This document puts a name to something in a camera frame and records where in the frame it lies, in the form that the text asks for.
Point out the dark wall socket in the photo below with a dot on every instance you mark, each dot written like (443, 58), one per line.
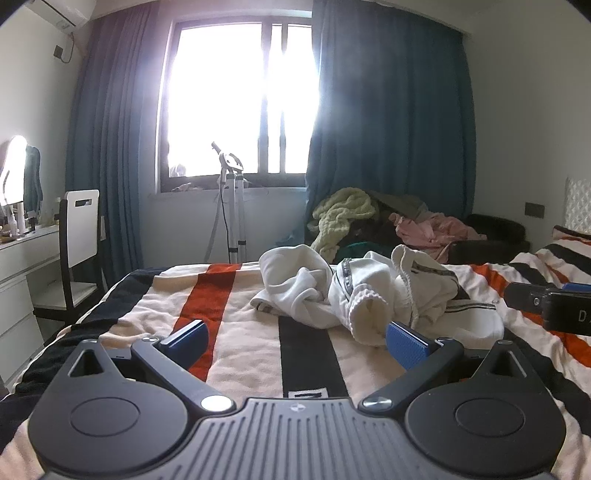
(58, 51)

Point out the lit vanity mirror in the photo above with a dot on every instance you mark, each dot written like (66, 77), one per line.
(14, 166)

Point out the pale yellow knitted blanket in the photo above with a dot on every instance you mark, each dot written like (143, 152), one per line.
(341, 207)

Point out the dark wall switch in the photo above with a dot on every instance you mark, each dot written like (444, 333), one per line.
(534, 209)

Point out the white quilted headboard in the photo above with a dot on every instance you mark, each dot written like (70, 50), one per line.
(579, 203)

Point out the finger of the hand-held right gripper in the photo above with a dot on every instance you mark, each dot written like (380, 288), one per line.
(526, 297)

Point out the garment steamer stand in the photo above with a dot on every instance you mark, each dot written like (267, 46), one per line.
(233, 203)

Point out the striped blanket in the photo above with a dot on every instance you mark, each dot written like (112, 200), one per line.
(249, 323)

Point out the white chair with black frame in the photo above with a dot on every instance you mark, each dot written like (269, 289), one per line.
(81, 230)

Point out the row of cosmetic bottles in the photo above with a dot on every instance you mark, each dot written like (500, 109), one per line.
(21, 221)

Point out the teal cloth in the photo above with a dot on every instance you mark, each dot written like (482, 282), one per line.
(33, 180)

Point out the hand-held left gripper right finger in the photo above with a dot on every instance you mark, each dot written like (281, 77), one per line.
(406, 347)

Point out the small pink cloth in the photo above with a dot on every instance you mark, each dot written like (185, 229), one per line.
(182, 187)

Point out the white dresser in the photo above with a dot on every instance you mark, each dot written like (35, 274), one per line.
(18, 286)

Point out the green garment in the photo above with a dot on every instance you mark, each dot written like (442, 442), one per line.
(355, 251)

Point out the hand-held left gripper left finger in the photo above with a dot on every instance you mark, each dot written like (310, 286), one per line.
(189, 340)

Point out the black armchair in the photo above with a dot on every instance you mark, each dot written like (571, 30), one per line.
(498, 230)

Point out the dark brown garment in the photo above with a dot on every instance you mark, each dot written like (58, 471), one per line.
(369, 230)

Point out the window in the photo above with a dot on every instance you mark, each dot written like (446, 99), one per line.
(231, 101)

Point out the white air conditioner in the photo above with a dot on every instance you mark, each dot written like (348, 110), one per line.
(55, 11)

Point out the olive garment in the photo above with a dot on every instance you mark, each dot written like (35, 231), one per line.
(401, 201)

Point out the pink garment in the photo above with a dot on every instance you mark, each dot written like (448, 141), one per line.
(443, 228)

